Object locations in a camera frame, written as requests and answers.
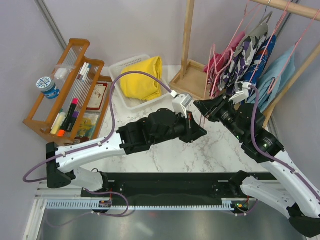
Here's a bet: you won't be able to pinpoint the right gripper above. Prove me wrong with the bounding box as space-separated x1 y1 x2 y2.
193 91 246 141

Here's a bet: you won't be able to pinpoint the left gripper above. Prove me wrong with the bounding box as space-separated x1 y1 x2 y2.
151 110 207 146

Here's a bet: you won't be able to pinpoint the pink camouflage trousers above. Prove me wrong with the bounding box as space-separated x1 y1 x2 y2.
203 31 246 99

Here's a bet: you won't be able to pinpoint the pink hanger of yellow trousers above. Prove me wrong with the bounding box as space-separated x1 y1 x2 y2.
199 43 235 127

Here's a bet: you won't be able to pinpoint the yellow trousers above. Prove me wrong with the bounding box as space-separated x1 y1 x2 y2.
119 56 162 101

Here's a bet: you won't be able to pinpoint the pink hanger of camouflage trousers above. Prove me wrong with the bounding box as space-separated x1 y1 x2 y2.
224 0 262 53

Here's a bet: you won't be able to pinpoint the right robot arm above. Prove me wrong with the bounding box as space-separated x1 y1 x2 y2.
194 95 320 238

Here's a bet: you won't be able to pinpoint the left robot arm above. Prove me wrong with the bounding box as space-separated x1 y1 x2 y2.
46 108 207 197

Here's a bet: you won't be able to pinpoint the blue patterned trousers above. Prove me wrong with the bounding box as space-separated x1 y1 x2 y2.
239 34 278 103

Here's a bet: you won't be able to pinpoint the grey purple camouflage trousers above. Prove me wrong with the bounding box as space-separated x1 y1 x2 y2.
218 22 269 90

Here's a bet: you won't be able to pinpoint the pink hanger of light trousers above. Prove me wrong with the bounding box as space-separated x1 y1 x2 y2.
267 9 320 95

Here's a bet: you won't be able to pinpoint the light blue trousers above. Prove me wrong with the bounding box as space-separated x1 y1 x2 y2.
257 46 296 112

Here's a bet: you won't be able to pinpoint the grey metal hanger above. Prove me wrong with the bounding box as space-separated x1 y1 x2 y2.
257 0 273 26

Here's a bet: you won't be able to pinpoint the pink hanger of blue trousers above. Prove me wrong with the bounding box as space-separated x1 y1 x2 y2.
246 0 292 85

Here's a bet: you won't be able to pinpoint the wooden clothes rack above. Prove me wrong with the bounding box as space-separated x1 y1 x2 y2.
169 0 320 124

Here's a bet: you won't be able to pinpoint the white plastic basket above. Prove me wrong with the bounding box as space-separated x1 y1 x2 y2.
108 54 170 111

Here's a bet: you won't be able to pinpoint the red bordered card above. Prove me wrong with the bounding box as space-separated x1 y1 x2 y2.
86 81 109 113

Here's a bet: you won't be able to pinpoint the yellow illustrated book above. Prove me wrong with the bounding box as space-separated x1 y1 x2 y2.
73 113 100 145

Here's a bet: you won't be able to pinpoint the wooden desk organizer shelf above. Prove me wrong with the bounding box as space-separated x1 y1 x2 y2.
23 38 112 146

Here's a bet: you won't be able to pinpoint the purple black highlighter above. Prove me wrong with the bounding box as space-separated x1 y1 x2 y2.
66 111 79 133

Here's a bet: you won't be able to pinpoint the pink black highlighter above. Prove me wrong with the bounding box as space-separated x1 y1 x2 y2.
63 98 78 127

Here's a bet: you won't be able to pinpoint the white marker pens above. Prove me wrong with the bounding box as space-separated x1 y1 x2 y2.
76 62 92 82

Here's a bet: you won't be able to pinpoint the orange highlighter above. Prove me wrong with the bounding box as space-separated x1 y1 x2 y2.
56 129 66 137

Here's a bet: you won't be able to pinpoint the pale yellow highlighter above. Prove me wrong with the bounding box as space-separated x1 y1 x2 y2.
50 112 66 135

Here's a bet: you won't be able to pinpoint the white earbuds case in bag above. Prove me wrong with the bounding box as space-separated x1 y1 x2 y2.
54 67 68 81

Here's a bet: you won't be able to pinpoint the blue lidded jar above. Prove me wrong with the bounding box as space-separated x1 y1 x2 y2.
36 76 60 99

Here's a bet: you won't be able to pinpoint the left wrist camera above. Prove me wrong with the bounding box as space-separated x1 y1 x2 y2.
172 93 193 119

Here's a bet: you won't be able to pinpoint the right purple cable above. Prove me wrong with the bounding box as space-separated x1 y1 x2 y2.
246 83 320 203

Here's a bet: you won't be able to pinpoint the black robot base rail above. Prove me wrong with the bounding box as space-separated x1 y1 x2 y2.
81 171 291 207

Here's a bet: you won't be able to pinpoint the white cable duct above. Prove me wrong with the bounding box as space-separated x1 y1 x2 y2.
45 199 236 211

